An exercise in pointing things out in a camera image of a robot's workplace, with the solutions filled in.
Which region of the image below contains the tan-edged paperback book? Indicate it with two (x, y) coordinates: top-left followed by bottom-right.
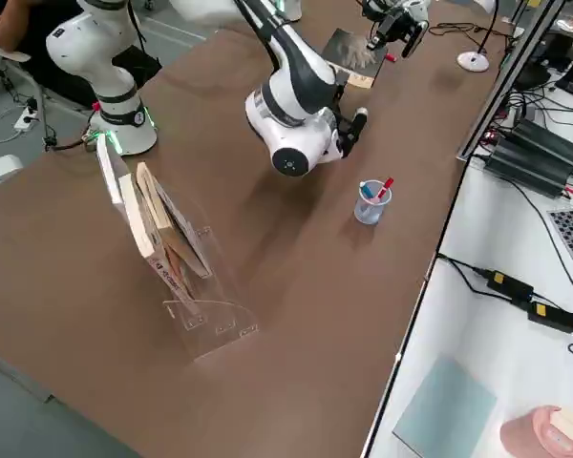
(136, 161), (214, 281)

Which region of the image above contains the white floor power strip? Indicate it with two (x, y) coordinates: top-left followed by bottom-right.
(13, 106), (42, 133)

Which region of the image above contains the clear acrylic storage rack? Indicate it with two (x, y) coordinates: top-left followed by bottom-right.
(118, 190), (261, 360)

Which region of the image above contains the black finned power supply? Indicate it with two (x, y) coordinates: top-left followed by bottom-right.
(483, 118), (573, 199)

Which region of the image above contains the clear plastic pen cup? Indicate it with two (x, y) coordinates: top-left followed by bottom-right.
(353, 179), (393, 226)

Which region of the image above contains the person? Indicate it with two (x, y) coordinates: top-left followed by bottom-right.
(0, 0), (86, 105)

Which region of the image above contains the black power adapter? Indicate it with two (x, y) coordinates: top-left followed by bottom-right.
(526, 300), (573, 336)
(486, 269), (537, 302)

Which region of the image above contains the pink round object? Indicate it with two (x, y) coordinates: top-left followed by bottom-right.
(499, 405), (573, 458)

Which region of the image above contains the teal sheet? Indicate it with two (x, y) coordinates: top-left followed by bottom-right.
(392, 356), (499, 458)

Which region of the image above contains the dark hand-photo cover book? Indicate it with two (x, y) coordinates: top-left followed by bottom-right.
(322, 28), (389, 90)

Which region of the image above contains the white box yellow label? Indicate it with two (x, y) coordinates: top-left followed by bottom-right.
(0, 155), (26, 195)

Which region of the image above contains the white desk lamp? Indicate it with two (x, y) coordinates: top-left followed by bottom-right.
(456, 0), (501, 73)

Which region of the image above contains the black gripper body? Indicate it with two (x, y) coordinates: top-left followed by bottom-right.
(372, 9), (414, 47)
(333, 83), (357, 161)

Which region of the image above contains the white blue cover book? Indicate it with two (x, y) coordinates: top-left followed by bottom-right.
(95, 135), (198, 312)

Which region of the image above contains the aluminium frame post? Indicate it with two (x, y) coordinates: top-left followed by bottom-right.
(455, 0), (556, 164)

